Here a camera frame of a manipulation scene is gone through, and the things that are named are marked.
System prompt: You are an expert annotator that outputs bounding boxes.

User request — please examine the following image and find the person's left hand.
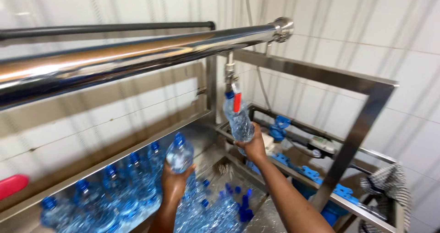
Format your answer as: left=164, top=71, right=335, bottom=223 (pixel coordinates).
left=161, top=161, right=197, bottom=207

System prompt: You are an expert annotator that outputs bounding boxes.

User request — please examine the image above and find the person's right hand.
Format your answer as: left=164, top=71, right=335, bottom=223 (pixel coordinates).
left=234, top=122, right=267, bottom=162

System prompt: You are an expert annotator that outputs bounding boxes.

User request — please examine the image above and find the clear bottle with blue cap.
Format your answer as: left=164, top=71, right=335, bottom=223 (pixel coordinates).
left=166, top=133, right=195, bottom=174

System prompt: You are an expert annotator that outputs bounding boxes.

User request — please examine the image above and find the clear bottle without cap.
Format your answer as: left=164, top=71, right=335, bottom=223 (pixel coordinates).
left=223, top=91, right=255, bottom=156

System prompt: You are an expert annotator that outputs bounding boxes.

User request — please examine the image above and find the stainless steel trough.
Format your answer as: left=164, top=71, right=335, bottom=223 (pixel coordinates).
left=0, top=110, right=270, bottom=233

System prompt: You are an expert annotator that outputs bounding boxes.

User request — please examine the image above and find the pile of blue-capped water bottles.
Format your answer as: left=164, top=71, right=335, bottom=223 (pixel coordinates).
left=39, top=141, right=245, bottom=233

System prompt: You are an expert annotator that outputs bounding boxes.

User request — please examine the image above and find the heap of loose blue caps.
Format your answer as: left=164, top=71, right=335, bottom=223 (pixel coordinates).
left=225, top=183, right=255, bottom=223

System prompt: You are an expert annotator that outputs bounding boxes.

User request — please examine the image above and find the steel tap with red lever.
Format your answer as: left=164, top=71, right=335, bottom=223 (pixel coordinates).
left=224, top=52, right=242, bottom=113

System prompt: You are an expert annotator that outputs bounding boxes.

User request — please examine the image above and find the blue plastic valve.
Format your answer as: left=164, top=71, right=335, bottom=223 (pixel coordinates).
left=268, top=115, right=292, bottom=141

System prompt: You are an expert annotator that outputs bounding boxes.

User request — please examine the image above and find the shiny stainless steel pipe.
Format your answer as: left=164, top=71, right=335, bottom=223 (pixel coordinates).
left=0, top=17, right=295, bottom=111

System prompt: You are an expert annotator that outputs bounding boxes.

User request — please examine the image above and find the thin black pipe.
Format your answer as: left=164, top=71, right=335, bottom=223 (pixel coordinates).
left=0, top=21, right=216, bottom=41

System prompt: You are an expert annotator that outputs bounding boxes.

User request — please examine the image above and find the red plastic object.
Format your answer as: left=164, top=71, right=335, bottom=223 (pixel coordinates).
left=0, top=174, right=30, bottom=201

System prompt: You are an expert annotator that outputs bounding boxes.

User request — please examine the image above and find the striped grey white cloth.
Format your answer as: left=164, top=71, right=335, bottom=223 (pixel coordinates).
left=358, top=163, right=412, bottom=233

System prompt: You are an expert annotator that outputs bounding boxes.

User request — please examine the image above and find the blue pipe bracket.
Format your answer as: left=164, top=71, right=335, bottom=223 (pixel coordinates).
left=333, top=183, right=360, bottom=206
left=271, top=153, right=292, bottom=167
left=298, top=165, right=324, bottom=186

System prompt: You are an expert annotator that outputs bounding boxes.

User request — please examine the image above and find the grey wall cable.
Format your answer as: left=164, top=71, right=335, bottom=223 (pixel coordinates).
left=243, top=0, right=273, bottom=112

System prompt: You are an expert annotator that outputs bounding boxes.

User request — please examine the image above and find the white pressure switch with gauge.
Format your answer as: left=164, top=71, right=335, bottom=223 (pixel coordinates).
left=307, top=136, right=340, bottom=159

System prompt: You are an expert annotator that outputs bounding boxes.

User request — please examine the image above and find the stainless steel frame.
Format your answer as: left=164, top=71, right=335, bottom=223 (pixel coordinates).
left=206, top=49, right=400, bottom=233

